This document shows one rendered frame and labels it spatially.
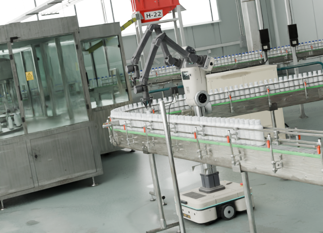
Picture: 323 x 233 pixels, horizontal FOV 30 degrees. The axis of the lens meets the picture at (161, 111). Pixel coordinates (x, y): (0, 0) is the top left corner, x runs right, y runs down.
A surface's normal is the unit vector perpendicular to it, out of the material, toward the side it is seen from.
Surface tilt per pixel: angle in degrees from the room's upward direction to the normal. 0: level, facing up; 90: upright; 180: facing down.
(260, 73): 90
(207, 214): 91
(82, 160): 90
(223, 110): 90
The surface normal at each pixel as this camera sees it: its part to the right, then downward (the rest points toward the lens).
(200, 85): 0.47, 0.20
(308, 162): -0.88, 0.19
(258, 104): 0.15, 0.09
